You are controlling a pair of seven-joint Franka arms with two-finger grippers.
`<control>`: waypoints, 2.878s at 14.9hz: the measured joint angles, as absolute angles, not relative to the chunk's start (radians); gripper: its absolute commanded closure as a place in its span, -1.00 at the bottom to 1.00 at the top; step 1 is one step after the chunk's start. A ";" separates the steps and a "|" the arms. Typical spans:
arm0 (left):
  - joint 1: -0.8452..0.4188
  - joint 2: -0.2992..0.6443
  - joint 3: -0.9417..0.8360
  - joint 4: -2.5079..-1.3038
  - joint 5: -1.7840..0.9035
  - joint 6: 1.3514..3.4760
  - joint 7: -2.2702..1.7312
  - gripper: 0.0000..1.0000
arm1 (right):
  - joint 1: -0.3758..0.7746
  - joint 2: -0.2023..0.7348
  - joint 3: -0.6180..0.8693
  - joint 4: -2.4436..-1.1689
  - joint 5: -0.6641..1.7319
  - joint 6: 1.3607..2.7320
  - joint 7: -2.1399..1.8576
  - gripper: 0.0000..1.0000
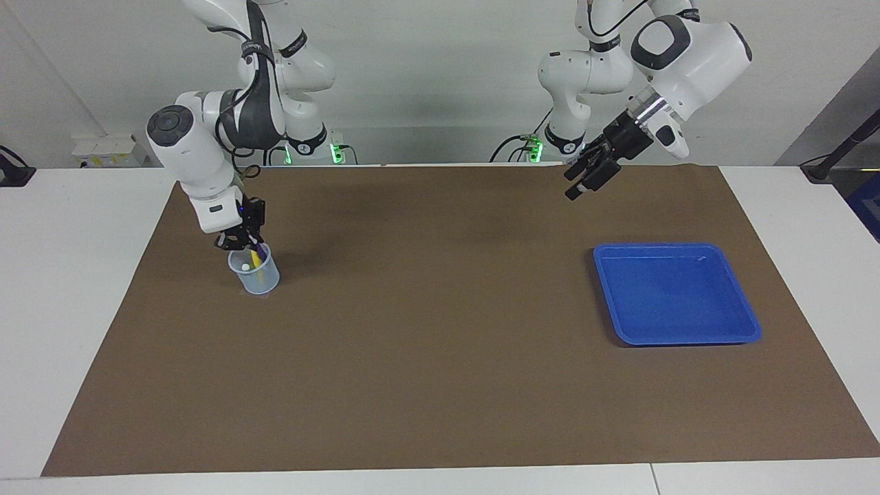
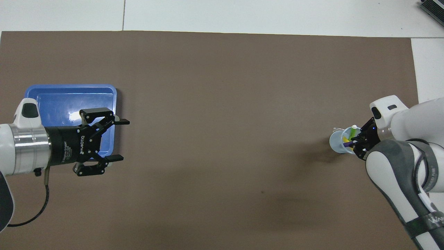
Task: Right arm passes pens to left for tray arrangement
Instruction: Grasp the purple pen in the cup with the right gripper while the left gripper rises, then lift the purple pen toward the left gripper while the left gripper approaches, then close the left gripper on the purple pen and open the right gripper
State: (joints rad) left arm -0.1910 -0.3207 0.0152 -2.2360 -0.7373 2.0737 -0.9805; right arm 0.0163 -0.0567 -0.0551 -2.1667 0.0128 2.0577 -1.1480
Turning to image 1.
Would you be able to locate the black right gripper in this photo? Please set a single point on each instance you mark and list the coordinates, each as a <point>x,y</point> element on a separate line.
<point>253,216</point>

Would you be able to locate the blue plastic tray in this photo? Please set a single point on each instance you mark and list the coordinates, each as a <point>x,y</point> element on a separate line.
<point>677,295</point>

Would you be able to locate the brown table mat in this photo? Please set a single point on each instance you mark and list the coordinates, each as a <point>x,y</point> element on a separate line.
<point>440,344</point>

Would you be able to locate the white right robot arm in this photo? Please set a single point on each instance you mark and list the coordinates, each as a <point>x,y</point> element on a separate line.
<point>192,151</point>

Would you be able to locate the translucent plastic pen cup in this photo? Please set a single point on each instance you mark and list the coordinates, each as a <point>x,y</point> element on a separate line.
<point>258,283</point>

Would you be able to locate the blue box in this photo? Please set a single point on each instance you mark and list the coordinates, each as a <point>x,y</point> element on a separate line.
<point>867,206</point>

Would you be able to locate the purple marker pen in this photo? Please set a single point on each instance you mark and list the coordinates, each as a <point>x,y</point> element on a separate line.
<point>261,247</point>

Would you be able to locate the black stand base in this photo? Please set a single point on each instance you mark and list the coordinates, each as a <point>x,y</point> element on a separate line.
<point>14,173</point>

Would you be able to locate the yellow marker pen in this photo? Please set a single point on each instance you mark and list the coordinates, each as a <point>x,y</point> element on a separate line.
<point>256,261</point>

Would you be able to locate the white power strip box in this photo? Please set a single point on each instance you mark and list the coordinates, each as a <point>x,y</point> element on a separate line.
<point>106,150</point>

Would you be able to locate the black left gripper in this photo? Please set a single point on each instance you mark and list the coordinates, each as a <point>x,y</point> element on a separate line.
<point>625,137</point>

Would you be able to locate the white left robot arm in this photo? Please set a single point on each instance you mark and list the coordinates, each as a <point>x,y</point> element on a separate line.
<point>701,62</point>

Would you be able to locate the black pole stand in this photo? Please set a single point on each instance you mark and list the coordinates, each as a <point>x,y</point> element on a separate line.
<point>842,148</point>

